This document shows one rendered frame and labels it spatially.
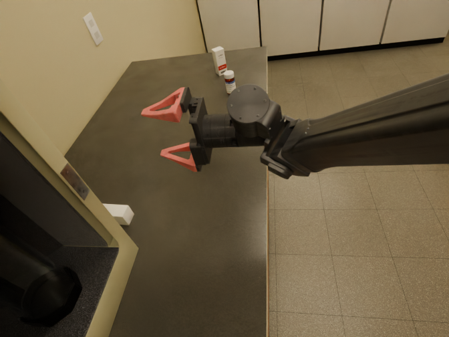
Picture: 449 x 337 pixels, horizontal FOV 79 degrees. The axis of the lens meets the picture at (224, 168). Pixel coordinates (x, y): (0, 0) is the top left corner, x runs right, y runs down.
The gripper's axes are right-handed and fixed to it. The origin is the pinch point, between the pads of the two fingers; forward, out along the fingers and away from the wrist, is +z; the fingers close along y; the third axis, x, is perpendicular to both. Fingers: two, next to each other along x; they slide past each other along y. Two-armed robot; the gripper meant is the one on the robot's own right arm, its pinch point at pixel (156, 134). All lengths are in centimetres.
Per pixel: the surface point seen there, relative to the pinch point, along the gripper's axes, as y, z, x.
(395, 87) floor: -128, -131, -193
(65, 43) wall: -6, 55, -60
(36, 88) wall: -9, 55, -36
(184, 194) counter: -27.6, 3.7, -6.1
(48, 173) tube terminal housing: 2.0, 14.6, 10.4
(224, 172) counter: -27.7, -6.8, -13.8
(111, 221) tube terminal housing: -13.5, 11.7, 10.1
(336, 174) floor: -124, -63, -90
